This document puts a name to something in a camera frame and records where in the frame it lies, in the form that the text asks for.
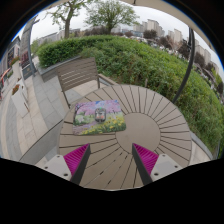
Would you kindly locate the tall grey sign pillar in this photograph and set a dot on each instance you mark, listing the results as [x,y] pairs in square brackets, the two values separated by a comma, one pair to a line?
[26,50]

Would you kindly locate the transparent computer mouse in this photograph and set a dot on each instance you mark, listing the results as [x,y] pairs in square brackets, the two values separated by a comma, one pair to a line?
[100,115]

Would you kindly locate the dark curved umbrella pole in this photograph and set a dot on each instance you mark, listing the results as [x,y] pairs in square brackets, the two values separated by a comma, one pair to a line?
[188,63]

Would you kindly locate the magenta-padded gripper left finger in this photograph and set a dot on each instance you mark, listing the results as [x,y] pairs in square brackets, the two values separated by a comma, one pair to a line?
[56,165]

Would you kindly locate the brown slatted chair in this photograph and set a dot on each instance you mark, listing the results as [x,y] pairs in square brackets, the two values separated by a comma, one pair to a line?
[78,73]

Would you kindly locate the white planter with flowers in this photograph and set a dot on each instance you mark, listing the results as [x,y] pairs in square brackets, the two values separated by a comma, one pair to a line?
[14,68]
[19,101]

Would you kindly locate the distant apartment buildings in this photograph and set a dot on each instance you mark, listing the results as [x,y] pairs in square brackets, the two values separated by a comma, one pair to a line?
[153,26]

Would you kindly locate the round leafy tree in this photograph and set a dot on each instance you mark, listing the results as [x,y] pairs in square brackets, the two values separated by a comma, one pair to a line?
[111,15]

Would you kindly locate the bare-trunk leaning tree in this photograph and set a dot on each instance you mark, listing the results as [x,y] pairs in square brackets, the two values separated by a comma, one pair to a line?
[67,23]

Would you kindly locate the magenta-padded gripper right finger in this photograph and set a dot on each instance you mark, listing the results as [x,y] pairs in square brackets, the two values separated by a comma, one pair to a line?
[165,165]

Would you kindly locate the flower print mouse pad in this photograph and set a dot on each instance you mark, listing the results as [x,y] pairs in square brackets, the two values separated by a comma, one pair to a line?
[83,125]

